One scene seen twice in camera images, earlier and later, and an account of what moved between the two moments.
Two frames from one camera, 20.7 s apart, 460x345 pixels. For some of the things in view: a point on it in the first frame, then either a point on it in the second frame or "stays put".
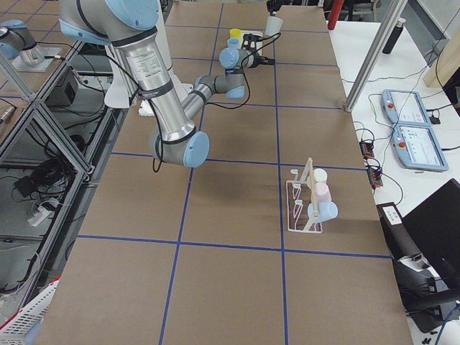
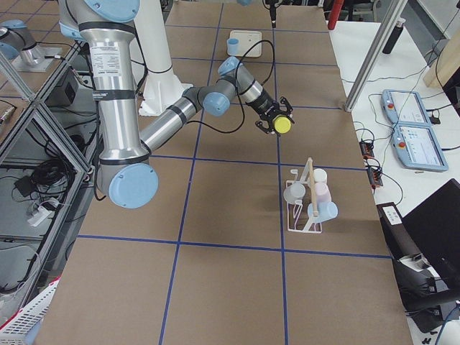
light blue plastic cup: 326,210 stays put
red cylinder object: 334,14 stays put
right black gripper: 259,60 → 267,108
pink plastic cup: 323,193 stays put
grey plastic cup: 274,26 → 295,192
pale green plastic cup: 320,175 stays put
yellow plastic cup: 235,33 → 282,123
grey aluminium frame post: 371,64 stays put
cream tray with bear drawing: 259,34 stays put
